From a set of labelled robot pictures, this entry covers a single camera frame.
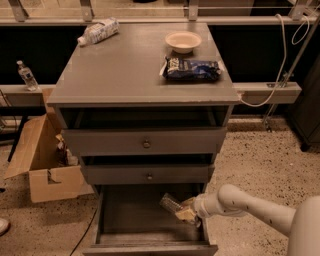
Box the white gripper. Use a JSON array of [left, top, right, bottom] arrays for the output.
[[175, 194, 212, 222]]

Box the clear plastic water bottle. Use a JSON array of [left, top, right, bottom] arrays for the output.
[[158, 192, 202, 229]]

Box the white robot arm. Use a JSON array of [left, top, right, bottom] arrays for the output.
[[175, 184, 320, 256]]

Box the grey open bottom drawer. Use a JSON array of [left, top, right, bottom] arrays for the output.
[[83, 184, 218, 256]]

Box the grey top drawer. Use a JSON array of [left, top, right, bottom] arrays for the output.
[[62, 128, 226, 156]]

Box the grey middle drawer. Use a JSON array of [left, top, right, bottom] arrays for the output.
[[81, 164, 214, 185]]

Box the grey wooden drawer cabinet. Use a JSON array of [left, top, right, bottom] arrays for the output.
[[46, 22, 241, 256]]

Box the small standing water bottle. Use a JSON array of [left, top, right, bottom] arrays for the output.
[[17, 60, 38, 91]]

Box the open cardboard box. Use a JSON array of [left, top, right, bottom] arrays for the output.
[[4, 89, 94, 203]]

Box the blue chip bag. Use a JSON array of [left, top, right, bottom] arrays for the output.
[[160, 57, 222, 81]]

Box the white paper bowl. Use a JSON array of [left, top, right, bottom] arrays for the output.
[[165, 31, 202, 54]]

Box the metal stand pole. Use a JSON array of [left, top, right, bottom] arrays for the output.
[[262, 16, 320, 132]]

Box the white shoe tip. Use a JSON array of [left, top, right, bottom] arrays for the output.
[[0, 218, 10, 236]]

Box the white milk carton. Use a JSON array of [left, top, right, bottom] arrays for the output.
[[77, 17, 119, 46]]

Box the black floor cable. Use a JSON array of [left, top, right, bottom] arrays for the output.
[[68, 206, 99, 256]]

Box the white hanging cable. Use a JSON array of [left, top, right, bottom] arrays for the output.
[[238, 3, 320, 108]]

